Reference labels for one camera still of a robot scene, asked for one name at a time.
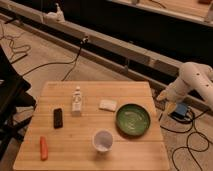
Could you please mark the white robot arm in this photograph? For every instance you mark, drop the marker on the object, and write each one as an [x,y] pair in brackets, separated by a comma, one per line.
[192,76]

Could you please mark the blue power box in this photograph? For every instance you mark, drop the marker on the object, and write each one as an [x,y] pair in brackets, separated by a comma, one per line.
[180,111]

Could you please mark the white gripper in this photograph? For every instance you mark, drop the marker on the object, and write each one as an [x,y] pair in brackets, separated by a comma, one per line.
[175,92]

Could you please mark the black rectangular block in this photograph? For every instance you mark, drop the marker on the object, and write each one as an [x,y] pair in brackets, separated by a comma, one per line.
[57,118]

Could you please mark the white sponge block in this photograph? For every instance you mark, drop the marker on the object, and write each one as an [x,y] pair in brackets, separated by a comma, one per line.
[108,105]

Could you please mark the black chair frame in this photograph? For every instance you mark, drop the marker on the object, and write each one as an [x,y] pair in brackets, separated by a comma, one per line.
[13,94]

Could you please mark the white object on rail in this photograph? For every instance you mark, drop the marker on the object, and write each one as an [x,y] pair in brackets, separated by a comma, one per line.
[57,16]

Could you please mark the green round plate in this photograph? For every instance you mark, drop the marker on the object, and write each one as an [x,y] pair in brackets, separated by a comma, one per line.
[132,119]

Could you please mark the white bottle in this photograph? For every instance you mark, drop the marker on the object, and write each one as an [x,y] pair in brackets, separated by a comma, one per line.
[77,102]

